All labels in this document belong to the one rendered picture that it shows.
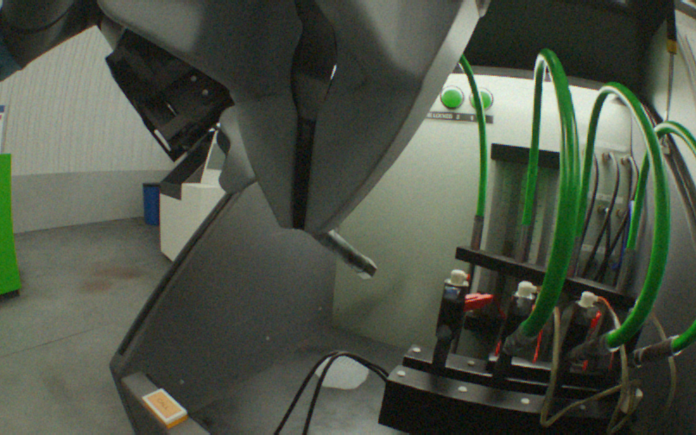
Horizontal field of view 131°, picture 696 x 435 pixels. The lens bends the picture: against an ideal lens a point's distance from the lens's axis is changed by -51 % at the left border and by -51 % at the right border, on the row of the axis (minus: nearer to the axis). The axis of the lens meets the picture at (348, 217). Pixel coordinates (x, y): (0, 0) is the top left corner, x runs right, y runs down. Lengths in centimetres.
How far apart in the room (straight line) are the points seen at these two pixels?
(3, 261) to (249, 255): 302
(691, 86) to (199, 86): 61
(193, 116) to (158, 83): 4
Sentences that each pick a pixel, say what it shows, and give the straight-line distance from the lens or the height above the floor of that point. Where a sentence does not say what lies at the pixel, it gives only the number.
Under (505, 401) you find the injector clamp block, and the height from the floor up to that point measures 98.
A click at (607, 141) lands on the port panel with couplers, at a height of 133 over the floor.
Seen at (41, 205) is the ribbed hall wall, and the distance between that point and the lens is 654.
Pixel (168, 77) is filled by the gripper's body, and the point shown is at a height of 127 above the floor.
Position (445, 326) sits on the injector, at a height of 106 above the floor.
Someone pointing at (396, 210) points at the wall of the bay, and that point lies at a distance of 67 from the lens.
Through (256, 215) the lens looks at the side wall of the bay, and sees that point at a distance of 51.
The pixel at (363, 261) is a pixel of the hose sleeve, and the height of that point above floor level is 112.
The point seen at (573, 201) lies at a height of 121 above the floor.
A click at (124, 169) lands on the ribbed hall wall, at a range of 707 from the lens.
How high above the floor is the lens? 121
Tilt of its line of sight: 8 degrees down
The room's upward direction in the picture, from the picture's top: 5 degrees clockwise
